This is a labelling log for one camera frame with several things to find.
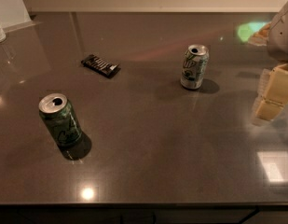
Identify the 7up soda can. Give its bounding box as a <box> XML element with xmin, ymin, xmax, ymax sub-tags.
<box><xmin>180</xmin><ymin>44</ymin><xmax>210</xmax><ymax>90</ymax></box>

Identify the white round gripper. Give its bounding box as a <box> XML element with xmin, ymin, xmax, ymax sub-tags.
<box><xmin>254</xmin><ymin>1</ymin><xmax>288</xmax><ymax>121</ymax></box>

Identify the green soda can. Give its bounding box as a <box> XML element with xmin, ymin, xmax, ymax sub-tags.
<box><xmin>38</xmin><ymin>93</ymin><xmax>82</xmax><ymax>147</ymax></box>

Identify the black chocolate bar wrapper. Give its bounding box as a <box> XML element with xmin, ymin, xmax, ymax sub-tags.
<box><xmin>81</xmin><ymin>54</ymin><xmax>119</xmax><ymax>77</ymax></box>

